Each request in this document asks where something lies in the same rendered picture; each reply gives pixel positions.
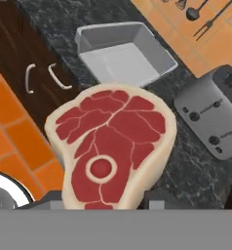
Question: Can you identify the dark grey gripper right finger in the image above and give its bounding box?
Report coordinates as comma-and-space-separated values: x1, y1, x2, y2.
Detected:
142, 190, 187, 211

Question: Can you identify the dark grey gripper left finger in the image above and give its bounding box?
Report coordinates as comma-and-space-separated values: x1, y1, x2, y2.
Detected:
15, 189, 65, 211

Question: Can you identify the raw red steak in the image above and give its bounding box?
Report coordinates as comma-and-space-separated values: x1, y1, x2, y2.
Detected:
44, 81, 178, 211

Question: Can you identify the grey tupperware container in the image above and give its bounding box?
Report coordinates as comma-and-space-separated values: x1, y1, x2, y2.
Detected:
74, 21, 179, 89

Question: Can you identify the white round black-rimmed object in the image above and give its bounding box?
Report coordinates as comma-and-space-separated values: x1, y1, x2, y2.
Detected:
0, 169, 36, 211

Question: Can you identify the grey toaster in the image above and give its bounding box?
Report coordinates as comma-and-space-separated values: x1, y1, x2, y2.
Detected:
173, 63, 232, 161

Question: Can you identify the dark brown cupboard door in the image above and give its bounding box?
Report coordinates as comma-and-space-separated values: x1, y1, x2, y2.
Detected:
0, 0, 50, 126
36, 35, 82, 133

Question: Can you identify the black hanging meat fork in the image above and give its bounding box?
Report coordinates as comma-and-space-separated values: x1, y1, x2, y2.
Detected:
192, 0, 232, 42

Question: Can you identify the black hanging ladle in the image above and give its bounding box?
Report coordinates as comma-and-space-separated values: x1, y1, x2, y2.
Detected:
185, 0, 211, 22

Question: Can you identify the black hanging whisk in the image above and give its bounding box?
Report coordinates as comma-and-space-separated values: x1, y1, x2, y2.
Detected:
174, 0, 187, 11

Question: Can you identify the white curved cupboard handle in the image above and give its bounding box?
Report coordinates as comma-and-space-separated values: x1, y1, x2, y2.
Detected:
24, 62, 37, 96
48, 62, 74, 91

